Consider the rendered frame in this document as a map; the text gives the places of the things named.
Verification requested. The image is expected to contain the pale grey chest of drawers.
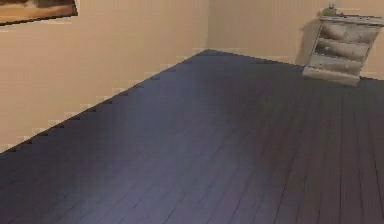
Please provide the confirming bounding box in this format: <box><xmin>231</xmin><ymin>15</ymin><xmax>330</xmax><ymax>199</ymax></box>
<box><xmin>302</xmin><ymin>14</ymin><xmax>384</xmax><ymax>88</ymax></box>

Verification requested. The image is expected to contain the framed brown wall picture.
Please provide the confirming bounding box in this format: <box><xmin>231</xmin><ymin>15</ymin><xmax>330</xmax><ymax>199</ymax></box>
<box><xmin>0</xmin><ymin>0</ymin><xmax>79</xmax><ymax>27</ymax></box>

